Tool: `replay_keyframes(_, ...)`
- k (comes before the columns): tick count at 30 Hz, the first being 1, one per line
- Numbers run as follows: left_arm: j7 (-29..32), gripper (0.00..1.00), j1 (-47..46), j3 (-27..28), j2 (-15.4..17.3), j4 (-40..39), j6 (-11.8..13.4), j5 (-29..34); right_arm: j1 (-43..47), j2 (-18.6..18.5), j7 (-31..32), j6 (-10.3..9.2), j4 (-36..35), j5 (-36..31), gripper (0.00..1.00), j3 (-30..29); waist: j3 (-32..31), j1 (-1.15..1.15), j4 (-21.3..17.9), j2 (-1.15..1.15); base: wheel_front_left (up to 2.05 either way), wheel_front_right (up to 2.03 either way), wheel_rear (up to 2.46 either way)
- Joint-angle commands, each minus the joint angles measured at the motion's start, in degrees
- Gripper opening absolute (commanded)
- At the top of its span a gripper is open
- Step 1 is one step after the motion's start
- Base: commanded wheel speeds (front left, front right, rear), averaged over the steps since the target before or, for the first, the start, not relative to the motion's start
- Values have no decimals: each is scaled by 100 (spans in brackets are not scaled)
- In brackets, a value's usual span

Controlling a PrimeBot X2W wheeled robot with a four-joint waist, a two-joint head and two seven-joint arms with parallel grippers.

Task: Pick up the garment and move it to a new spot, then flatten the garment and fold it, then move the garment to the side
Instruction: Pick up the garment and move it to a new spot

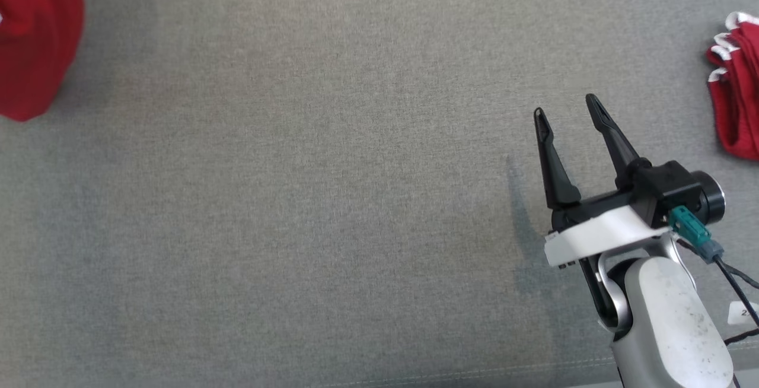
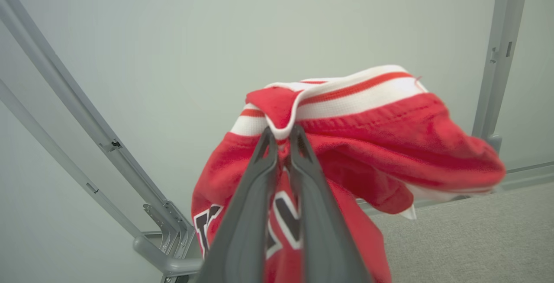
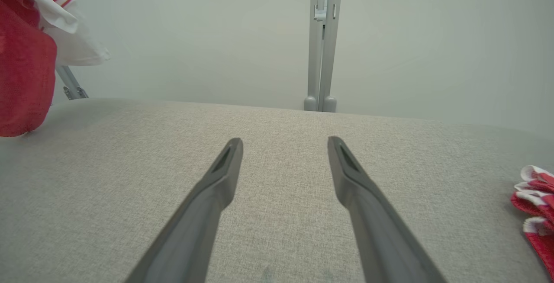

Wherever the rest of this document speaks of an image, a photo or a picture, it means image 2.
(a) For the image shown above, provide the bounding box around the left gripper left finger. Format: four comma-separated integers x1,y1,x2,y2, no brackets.
195,126,279,283

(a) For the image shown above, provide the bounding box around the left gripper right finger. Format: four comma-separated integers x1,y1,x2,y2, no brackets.
287,124,374,283

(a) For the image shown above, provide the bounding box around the red jersey with lettering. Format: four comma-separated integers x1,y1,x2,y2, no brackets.
191,64,507,283

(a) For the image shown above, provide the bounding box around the grey metal stand with caster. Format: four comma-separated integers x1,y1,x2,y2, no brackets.
0,0,204,283

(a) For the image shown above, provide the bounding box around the grey metal double post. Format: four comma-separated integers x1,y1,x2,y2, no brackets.
471,0,531,154

